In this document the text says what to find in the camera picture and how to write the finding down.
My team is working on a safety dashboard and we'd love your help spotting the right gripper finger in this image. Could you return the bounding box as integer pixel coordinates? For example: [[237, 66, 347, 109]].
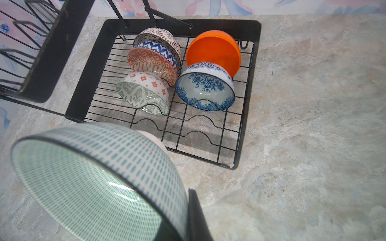
[[188, 189, 213, 241]]

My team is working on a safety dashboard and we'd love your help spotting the pale green celadon bowl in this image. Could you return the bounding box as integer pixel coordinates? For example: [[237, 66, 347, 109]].
[[11, 122, 189, 241]]

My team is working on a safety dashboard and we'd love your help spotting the blue floral ceramic bowl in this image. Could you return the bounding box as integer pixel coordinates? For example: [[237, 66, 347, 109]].
[[175, 62, 236, 111]]

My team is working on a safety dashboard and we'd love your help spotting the green patterned ceramic bowl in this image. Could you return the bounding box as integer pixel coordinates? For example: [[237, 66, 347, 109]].
[[116, 72, 170, 115]]

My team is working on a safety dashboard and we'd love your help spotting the red patterned ceramic bowl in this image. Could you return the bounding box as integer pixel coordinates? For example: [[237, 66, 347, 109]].
[[127, 40, 178, 87]]

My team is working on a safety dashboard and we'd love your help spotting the orange plastic bowl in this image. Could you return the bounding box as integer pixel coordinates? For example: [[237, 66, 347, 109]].
[[186, 30, 241, 77]]

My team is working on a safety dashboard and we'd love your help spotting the white lattice pattern bowl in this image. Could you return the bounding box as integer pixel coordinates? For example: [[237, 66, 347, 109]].
[[133, 27, 183, 72]]

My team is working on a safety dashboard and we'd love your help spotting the black wire dish rack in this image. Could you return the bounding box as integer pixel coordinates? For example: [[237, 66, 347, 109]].
[[1, 1, 262, 170]]

